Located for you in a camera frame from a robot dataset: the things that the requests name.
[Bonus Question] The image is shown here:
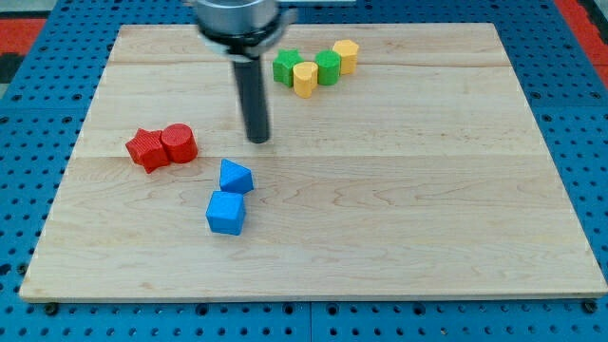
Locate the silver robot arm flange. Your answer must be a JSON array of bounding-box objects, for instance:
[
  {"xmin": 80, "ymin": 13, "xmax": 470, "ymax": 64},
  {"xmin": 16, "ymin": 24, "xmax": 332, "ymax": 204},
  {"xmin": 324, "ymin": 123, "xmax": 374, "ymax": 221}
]
[{"xmin": 192, "ymin": 0, "xmax": 297, "ymax": 62}]

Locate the yellow heart block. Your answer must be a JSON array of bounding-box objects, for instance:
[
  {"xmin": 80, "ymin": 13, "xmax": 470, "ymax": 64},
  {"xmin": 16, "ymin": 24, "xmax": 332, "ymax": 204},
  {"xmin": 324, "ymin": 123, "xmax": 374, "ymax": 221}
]
[{"xmin": 293, "ymin": 62, "xmax": 318, "ymax": 99}]

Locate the green circle block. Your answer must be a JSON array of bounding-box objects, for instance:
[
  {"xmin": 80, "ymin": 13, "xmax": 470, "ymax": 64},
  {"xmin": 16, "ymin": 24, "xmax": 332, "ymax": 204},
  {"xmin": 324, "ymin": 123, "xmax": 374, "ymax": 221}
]
[{"xmin": 315, "ymin": 49, "xmax": 341, "ymax": 86}]

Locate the red circle block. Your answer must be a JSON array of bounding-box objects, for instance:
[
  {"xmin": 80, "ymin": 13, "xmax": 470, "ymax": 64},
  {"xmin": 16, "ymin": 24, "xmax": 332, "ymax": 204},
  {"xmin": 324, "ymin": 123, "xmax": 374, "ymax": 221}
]
[{"xmin": 161, "ymin": 123, "xmax": 199, "ymax": 163}]

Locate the blue triangle block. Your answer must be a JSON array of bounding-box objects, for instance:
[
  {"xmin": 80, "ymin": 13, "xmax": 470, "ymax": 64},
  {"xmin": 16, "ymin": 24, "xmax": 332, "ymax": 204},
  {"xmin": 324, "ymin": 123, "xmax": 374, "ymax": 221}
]
[{"xmin": 219, "ymin": 159, "xmax": 254, "ymax": 195}]

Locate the blue cube block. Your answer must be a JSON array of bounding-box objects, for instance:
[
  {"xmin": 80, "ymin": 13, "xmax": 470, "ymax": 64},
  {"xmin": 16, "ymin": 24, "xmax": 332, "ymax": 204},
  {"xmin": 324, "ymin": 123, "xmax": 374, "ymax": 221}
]
[{"xmin": 205, "ymin": 191, "xmax": 246, "ymax": 236}]

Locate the wooden board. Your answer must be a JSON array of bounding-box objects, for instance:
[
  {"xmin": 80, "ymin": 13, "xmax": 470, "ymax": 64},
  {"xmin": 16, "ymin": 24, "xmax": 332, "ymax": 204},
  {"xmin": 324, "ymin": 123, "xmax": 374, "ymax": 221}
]
[{"xmin": 20, "ymin": 23, "xmax": 607, "ymax": 303}]

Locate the green star block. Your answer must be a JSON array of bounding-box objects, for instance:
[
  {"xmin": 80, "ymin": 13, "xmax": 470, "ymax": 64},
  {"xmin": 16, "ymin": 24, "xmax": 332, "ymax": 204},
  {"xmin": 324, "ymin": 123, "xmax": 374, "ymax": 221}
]
[{"xmin": 272, "ymin": 49, "xmax": 304, "ymax": 87}]

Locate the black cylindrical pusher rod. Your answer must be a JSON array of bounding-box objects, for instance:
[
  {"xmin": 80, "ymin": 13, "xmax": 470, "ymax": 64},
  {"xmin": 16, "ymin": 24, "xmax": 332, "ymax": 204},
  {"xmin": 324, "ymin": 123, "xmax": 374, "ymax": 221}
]
[{"xmin": 233, "ymin": 56, "xmax": 271, "ymax": 143}]

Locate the yellow hexagon block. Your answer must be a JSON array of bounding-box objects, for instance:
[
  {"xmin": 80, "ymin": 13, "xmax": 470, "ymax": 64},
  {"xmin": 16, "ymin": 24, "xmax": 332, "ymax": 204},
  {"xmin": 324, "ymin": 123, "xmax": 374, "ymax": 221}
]
[{"xmin": 332, "ymin": 39, "xmax": 359, "ymax": 75}]

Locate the red star block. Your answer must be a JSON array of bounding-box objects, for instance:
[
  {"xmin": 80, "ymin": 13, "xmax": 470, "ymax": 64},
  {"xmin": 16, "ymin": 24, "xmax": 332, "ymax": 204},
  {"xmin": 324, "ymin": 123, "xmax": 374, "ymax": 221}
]
[{"xmin": 125, "ymin": 128, "xmax": 170, "ymax": 174}]

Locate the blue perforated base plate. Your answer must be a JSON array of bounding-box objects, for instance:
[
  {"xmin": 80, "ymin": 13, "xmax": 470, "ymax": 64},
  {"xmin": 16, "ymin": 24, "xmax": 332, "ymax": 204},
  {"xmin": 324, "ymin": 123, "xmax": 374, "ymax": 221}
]
[{"xmin": 1, "ymin": 1, "xmax": 607, "ymax": 341}]

